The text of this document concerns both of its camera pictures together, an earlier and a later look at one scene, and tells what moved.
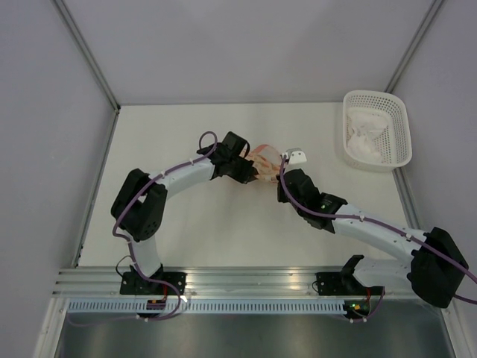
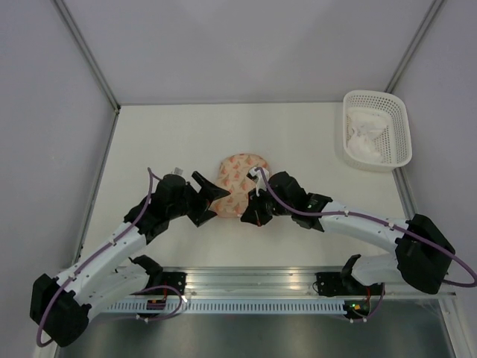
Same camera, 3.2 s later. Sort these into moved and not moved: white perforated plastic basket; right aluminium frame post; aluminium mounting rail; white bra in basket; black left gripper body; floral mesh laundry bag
Moved: floral mesh laundry bag; black left gripper body
Not moved: white bra in basket; aluminium mounting rail; right aluminium frame post; white perforated plastic basket
